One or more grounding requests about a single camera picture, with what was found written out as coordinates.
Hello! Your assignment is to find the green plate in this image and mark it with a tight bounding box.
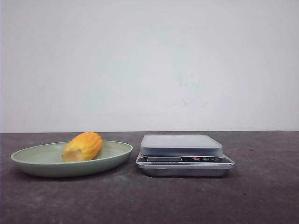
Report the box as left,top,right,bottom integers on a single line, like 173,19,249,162
11,140,133,177

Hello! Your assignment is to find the yellow corn cob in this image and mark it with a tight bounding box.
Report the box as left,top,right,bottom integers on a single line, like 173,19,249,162
62,132,103,162

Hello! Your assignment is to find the silver digital kitchen scale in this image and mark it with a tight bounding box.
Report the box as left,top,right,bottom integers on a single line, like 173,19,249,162
135,134,235,177

